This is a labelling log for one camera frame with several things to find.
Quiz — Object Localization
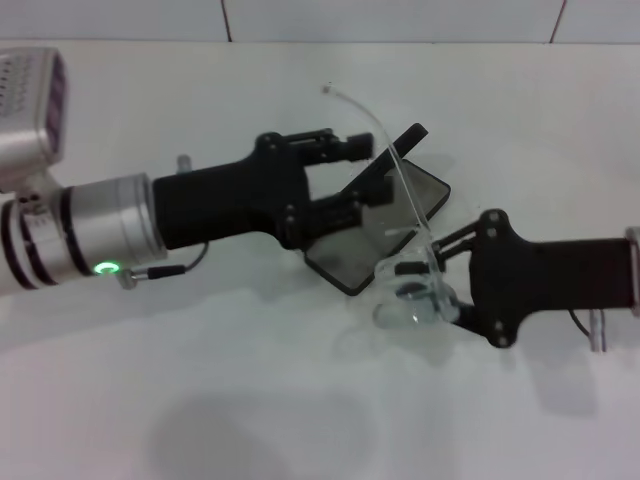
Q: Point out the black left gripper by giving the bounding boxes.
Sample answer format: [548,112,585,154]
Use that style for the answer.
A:
[152,127,395,251]

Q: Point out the thin right gripper cable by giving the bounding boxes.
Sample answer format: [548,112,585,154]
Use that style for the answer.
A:
[569,309,594,337]

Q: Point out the clear white glasses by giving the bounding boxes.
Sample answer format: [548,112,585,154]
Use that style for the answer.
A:
[319,83,464,334]

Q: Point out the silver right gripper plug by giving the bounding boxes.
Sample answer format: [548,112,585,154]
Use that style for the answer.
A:
[588,308,610,354]

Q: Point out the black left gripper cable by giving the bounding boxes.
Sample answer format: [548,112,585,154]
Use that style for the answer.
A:
[119,242,212,292]

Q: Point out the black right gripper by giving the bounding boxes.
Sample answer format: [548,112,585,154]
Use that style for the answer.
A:
[394,208,634,350]

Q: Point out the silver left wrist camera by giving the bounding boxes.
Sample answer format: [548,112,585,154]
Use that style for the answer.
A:
[0,47,69,194]

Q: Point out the black glasses case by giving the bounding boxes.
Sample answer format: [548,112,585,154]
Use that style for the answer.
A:
[302,122,453,298]

